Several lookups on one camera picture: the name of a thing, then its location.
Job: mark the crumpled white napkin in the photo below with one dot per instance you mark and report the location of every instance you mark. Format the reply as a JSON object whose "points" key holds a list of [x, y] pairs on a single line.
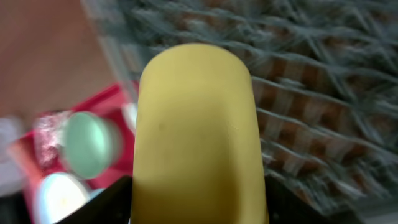
{"points": [[48, 136]]}

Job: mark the light blue plate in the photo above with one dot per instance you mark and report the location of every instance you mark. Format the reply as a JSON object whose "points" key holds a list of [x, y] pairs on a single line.
{"points": [[58, 196]]}

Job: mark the mint green bowl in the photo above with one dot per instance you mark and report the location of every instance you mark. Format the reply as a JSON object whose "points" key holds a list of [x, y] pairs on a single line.
{"points": [[91, 144]]}

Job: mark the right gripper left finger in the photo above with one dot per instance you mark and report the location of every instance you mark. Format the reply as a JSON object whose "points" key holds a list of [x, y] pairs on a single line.
{"points": [[111, 206]]}

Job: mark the grey dishwasher rack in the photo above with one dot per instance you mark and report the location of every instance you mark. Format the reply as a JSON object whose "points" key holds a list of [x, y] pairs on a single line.
{"points": [[324, 75]]}

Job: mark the red serving tray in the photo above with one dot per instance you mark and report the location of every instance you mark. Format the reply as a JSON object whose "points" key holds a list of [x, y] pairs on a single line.
{"points": [[107, 104]]}

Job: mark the yellow plastic cup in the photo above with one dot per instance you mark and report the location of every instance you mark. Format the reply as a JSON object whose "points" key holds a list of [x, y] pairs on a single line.
{"points": [[197, 154]]}

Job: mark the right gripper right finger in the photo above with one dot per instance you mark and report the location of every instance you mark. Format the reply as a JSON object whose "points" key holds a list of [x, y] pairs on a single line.
{"points": [[286, 208]]}

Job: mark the white plastic spoon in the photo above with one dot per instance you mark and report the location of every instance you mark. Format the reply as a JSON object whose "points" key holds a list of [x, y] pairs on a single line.
{"points": [[129, 111]]}

